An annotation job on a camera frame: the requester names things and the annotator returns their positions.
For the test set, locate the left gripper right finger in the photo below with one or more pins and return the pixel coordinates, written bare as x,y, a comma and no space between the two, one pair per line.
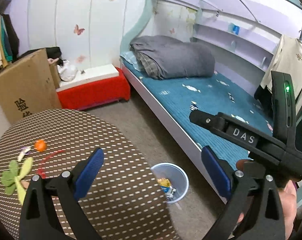
232,185

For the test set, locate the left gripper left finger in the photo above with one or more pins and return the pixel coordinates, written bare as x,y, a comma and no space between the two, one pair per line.
73,185

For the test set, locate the gold white box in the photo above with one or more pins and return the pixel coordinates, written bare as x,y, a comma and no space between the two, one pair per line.
169,192

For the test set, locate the translucent blue trash bin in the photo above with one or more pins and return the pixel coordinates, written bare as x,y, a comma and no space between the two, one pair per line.
173,180

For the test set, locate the person's right hand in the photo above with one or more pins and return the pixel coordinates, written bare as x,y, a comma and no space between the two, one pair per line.
288,198

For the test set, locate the brown polka dot tablecloth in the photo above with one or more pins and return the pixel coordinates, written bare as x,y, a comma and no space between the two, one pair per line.
124,201

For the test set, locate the green felt leaf coaster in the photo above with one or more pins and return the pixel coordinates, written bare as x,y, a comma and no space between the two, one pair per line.
12,178

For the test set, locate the teal bed mattress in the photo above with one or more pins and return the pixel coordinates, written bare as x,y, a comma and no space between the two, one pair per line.
208,94

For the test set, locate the beige hanging shirt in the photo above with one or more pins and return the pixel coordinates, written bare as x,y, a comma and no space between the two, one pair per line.
287,59

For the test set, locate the red covered bench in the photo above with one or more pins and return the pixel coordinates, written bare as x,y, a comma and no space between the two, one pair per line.
96,86

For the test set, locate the large brown cardboard box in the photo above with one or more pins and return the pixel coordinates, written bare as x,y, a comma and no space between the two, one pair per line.
27,87

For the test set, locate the white plastic bag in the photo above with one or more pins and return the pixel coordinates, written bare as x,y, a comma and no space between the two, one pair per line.
67,71

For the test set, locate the folded grey blanket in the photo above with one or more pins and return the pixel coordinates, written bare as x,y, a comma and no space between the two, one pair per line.
175,58

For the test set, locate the plaid pillow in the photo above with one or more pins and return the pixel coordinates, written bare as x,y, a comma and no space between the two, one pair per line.
150,66

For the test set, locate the hanging jackets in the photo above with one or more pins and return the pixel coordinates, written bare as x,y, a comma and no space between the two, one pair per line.
9,42

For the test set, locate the red string strip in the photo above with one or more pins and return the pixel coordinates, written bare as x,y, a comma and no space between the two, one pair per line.
40,169

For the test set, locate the white wall shelf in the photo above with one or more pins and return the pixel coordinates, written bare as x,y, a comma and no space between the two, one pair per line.
246,44

